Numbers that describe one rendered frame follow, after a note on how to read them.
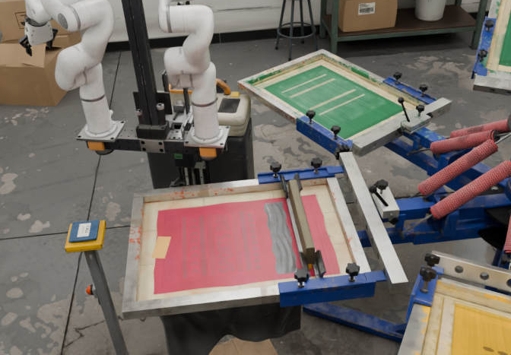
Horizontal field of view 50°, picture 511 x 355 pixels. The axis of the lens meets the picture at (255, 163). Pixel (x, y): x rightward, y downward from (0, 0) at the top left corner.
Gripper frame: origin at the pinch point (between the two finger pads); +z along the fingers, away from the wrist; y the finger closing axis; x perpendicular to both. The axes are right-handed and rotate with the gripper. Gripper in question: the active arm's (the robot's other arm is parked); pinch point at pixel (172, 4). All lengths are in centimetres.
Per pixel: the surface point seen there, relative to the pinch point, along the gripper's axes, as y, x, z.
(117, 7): 145, -183, 228
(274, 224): -93, 31, 4
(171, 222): -68, 50, 25
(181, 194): -62, 39, 26
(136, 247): -68, 69, 22
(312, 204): -97, 13, 0
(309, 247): -105, 43, -16
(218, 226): -81, 42, 15
